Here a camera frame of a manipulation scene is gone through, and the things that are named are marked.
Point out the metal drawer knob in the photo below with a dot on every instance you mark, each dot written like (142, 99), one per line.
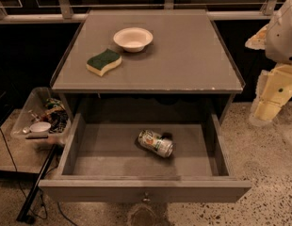
(146, 198)

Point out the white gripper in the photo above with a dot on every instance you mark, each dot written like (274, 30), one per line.
(282, 40)

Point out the green and yellow sponge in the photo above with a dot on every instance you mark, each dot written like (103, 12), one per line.
(104, 62)

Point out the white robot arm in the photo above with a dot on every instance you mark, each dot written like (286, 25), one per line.
(279, 35)

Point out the crushed 7up can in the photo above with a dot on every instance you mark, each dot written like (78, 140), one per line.
(155, 143)

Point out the metal railing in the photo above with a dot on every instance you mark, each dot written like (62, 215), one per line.
(146, 7)

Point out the grey cabinet with counter top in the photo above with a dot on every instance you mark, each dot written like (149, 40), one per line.
(186, 56)

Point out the open grey top drawer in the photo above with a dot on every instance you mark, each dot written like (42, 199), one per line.
(102, 162)

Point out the black table leg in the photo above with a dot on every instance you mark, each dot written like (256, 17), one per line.
(23, 215)

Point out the clear plastic bin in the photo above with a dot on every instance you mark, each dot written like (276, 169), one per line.
(45, 105)

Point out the small white bowl in bin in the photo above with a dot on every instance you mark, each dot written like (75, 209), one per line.
(40, 127)

